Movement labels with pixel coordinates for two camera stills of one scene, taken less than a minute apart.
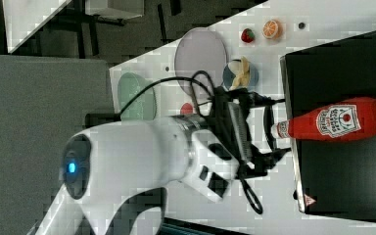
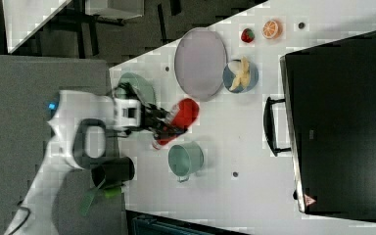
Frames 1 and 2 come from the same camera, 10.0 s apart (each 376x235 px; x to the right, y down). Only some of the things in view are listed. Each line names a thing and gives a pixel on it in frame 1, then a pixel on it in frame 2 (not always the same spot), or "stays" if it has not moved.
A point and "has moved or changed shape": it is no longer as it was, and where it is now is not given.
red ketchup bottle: x=347 y=119 has moved or changed shape
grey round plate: x=201 y=50 stays
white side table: x=24 y=18 stays
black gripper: x=228 y=112 to x=153 y=117
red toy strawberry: x=247 y=35 stays
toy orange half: x=272 y=29 stays
